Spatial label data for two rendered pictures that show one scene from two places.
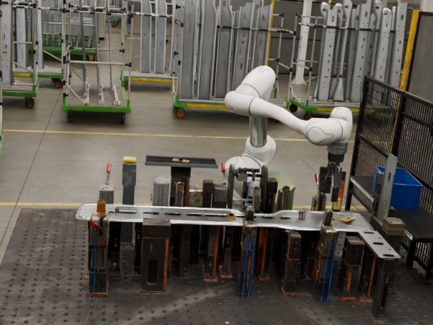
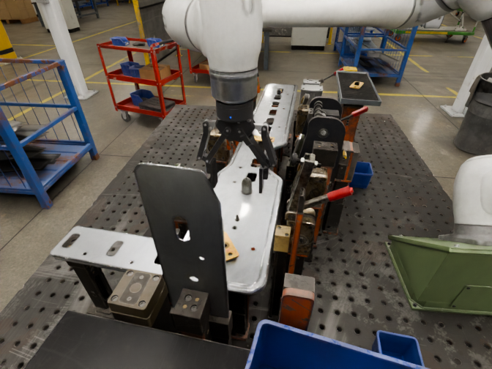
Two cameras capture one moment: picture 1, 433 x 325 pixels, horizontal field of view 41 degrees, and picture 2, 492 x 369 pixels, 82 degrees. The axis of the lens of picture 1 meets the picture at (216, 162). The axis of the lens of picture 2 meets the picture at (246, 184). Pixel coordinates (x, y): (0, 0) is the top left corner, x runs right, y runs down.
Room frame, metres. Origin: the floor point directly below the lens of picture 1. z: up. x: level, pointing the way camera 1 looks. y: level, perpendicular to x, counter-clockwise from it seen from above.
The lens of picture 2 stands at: (2.83, -1.07, 1.53)
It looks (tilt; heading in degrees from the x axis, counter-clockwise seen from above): 37 degrees down; 109
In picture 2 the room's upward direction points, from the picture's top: straight up
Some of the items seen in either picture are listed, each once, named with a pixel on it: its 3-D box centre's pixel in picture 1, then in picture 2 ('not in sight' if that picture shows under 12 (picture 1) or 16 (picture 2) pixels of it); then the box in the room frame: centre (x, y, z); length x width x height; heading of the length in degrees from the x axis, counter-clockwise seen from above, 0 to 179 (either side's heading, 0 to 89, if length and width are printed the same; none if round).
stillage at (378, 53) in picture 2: not in sight; (372, 47); (3.17, 4.72, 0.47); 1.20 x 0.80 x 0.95; 104
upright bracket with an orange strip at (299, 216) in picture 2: (336, 218); (291, 272); (2.80, -0.63, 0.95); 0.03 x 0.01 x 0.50; 97
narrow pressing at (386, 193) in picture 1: (386, 189); (190, 255); (2.65, -0.81, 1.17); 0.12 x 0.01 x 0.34; 7
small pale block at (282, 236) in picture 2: (332, 232); (277, 279); (2.76, -0.61, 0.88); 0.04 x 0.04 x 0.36; 7
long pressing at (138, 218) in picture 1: (227, 216); (262, 137); (2.56, -0.07, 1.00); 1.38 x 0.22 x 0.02; 97
